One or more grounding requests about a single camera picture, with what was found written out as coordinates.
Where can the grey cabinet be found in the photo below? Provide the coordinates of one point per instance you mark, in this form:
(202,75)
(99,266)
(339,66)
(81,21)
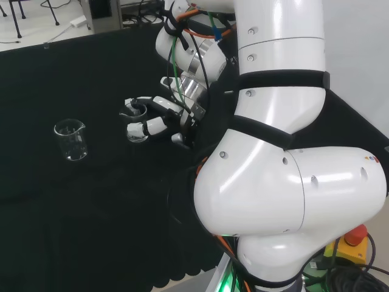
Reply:
(103,15)

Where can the white power strip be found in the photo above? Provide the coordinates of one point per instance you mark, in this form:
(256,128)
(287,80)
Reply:
(77,21)

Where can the black bench cloth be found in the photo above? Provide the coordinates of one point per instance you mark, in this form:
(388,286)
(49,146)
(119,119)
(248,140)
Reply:
(91,197)

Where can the clear glass beaker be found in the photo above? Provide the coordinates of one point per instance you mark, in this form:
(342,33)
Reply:
(73,152)
(135,117)

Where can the grey base plate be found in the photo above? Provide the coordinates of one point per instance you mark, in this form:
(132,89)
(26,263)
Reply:
(217,273)

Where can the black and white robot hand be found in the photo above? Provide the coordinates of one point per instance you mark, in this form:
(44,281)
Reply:
(155,124)

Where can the black tripod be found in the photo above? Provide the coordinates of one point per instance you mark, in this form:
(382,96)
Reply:
(18,18)

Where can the yellow stop button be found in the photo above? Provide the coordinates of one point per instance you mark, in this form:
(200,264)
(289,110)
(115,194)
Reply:
(349,254)

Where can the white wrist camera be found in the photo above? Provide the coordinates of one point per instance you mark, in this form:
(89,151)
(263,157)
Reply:
(168,82)

